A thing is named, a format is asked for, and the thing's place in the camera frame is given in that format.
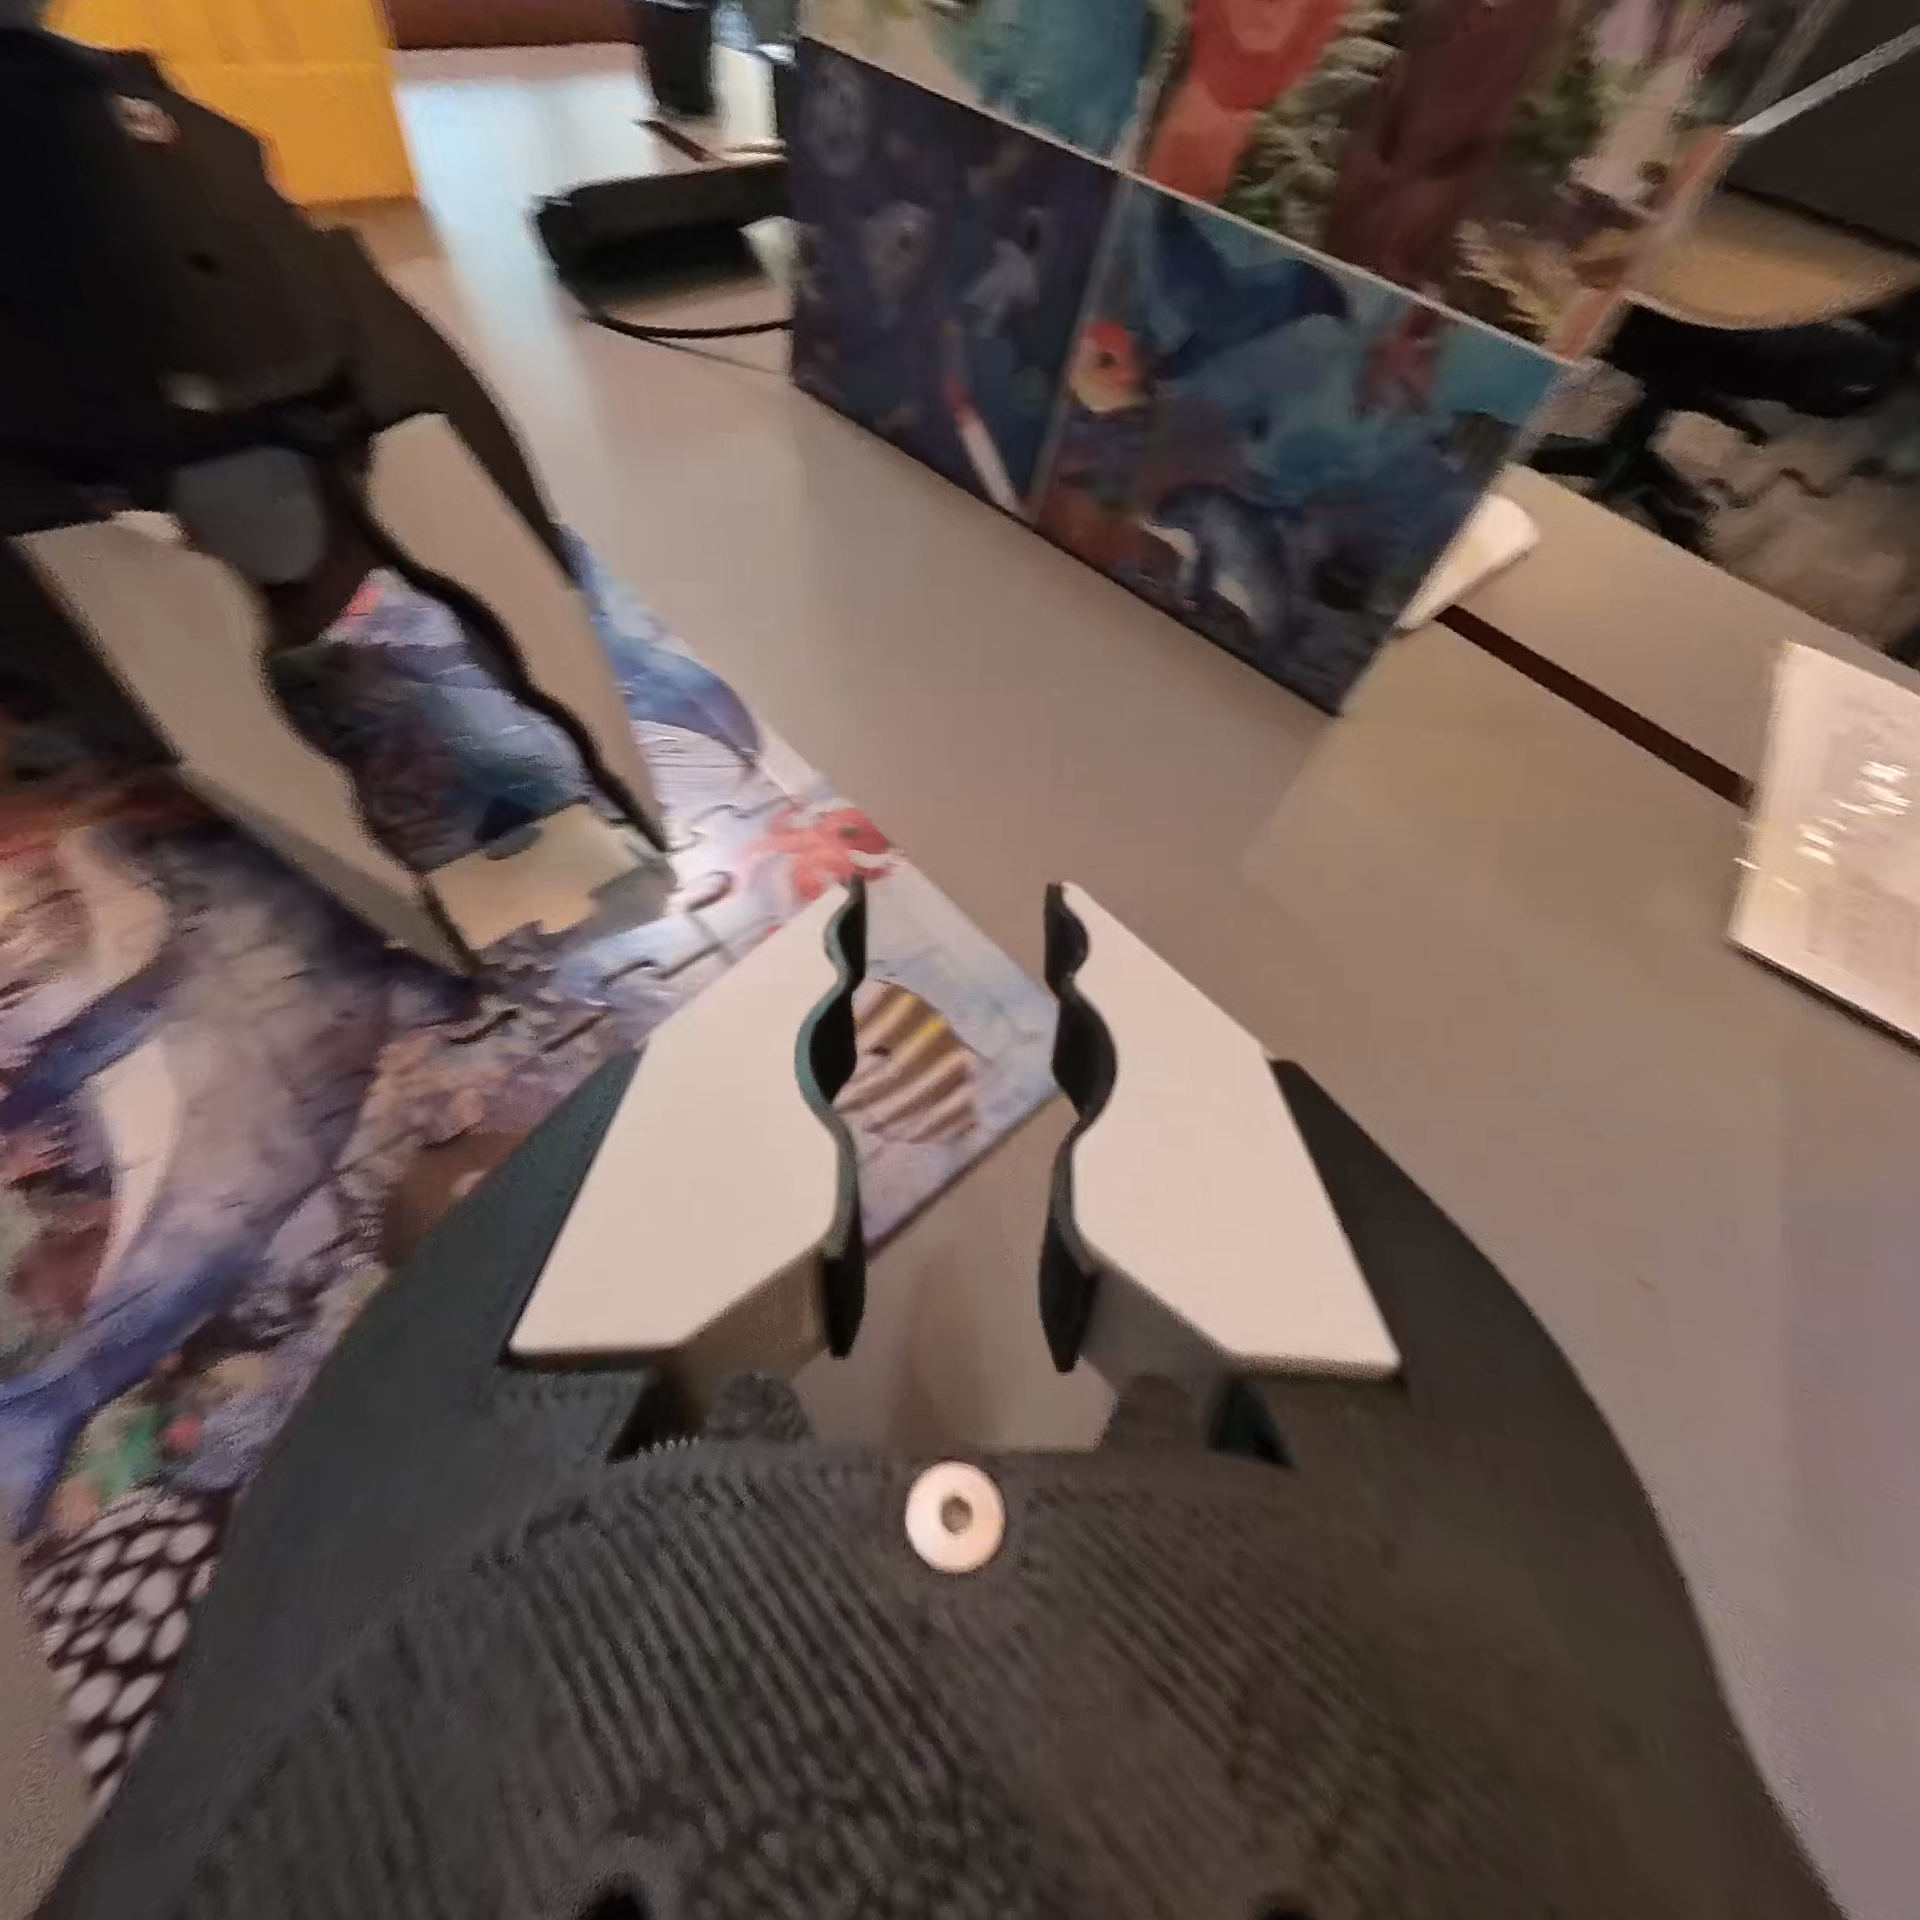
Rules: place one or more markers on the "black handheld device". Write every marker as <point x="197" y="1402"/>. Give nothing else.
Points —
<point x="661" y="219"/>

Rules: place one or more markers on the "black battery charger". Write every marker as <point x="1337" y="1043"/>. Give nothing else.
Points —
<point x="677" y="54"/>

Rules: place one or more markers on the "black office chair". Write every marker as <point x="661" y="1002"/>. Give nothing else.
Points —
<point x="1724" y="376"/>

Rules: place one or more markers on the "instruction sheet in plastic sleeve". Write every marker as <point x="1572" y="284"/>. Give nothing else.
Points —
<point x="1845" y="839"/>

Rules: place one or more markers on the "white monitor stand base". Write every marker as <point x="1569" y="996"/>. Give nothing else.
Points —
<point x="1477" y="557"/>

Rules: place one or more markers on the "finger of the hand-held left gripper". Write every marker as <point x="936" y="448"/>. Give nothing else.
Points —
<point x="494" y="541"/>
<point x="224" y="704"/>

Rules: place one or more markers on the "assembled sea jigsaw puzzle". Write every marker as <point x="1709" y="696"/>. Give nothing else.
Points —
<point x="224" y="1125"/>

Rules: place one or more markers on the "illustrated puzzle box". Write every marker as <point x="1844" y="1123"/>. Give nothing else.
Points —
<point x="1276" y="422"/>

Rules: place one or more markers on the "yellow object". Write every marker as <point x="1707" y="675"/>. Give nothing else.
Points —
<point x="285" y="90"/>

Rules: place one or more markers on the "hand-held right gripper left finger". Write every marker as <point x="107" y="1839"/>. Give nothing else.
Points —
<point x="692" y="1186"/>

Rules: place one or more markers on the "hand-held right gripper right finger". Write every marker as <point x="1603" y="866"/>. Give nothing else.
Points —
<point x="1230" y="1202"/>

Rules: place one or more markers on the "beige chair seat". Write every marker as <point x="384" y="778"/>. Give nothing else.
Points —
<point x="1785" y="263"/>

